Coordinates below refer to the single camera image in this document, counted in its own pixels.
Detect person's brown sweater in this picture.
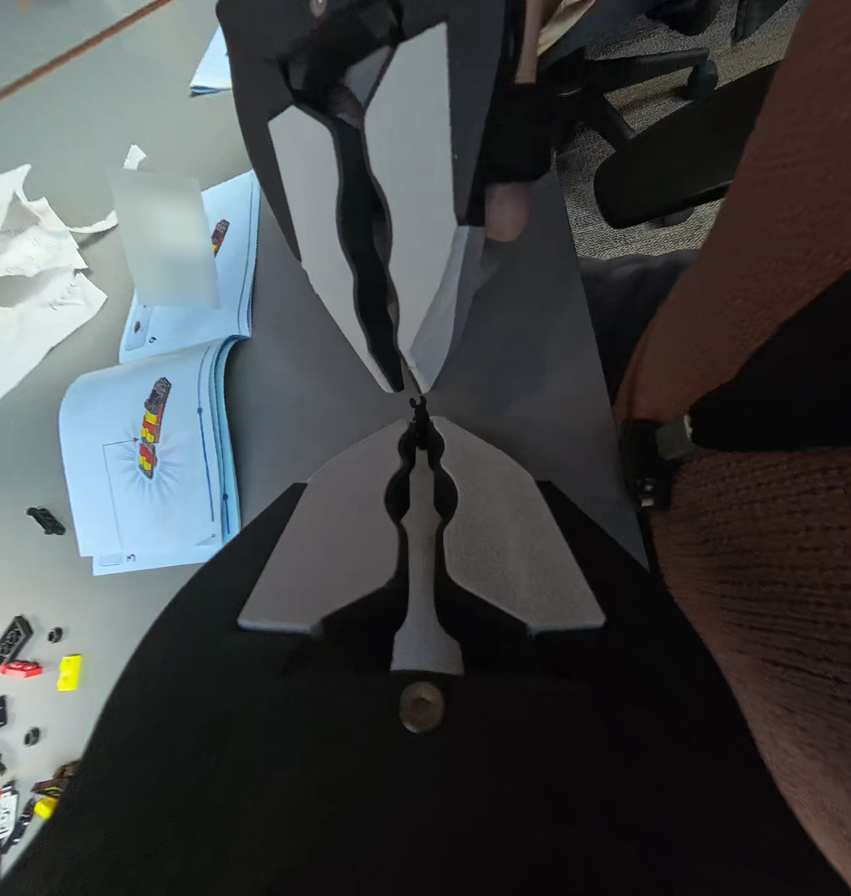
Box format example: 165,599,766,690
648,448,851,896

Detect black office chair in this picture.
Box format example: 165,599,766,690
644,0,813,42
544,48,787,230

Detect person's right forearm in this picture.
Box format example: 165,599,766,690
613,0,851,424

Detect light blue leaflet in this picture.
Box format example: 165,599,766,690
189,27,232,97

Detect torn white paper strip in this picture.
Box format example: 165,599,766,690
65,143,148,236

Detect black toy brick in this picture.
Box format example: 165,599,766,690
0,615,35,665

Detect heap of small toy bricks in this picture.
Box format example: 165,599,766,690
0,759,78,886

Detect person's right hand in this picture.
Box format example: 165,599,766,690
485,181,533,243

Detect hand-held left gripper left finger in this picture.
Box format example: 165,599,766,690
238,419,418,634

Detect black strap with buckle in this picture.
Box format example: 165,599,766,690
618,336,851,512

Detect grey desk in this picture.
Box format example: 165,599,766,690
0,0,654,893
0,0,173,109

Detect crumpled white paper bag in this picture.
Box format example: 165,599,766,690
0,164,109,415

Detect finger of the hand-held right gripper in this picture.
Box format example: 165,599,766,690
268,104,406,393
342,22,489,394

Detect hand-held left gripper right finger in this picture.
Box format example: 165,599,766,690
425,417,606,635

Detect open blue instruction booklet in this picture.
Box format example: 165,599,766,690
58,170,263,577

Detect person's grey trousers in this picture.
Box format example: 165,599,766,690
578,248,701,401

